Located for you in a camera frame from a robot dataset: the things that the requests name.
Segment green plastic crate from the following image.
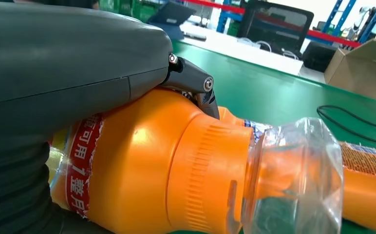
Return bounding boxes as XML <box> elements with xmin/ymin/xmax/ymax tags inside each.
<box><xmin>99</xmin><ymin>0</ymin><xmax>163</xmax><ymax>23</ymax></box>

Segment tablet in blue case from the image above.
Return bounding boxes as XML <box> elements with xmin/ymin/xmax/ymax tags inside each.
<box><xmin>148</xmin><ymin>0</ymin><xmax>197</xmax><ymax>41</ymax></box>

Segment blue metal rack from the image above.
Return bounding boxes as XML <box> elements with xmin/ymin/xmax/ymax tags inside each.
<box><xmin>320</xmin><ymin>0</ymin><xmax>376</xmax><ymax>44</ymax></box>
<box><xmin>216</xmin><ymin>0</ymin><xmax>240</xmax><ymax>35</ymax></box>

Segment black carry case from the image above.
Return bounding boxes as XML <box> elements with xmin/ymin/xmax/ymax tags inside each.
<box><xmin>302</xmin><ymin>41</ymin><xmax>338</xmax><ymax>73</ymax></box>

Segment cardboard box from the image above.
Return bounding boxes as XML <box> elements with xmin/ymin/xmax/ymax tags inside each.
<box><xmin>324</xmin><ymin>38</ymin><xmax>376</xmax><ymax>105</ymax></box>

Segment black cable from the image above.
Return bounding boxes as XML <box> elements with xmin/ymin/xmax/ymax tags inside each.
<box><xmin>316</xmin><ymin>104</ymin><xmax>376</xmax><ymax>147</ymax></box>

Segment red rail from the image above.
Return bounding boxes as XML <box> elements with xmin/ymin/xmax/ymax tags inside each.
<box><xmin>185</xmin><ymin>0</ymin><xmax>363</xmax><ymax>49</ymax></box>

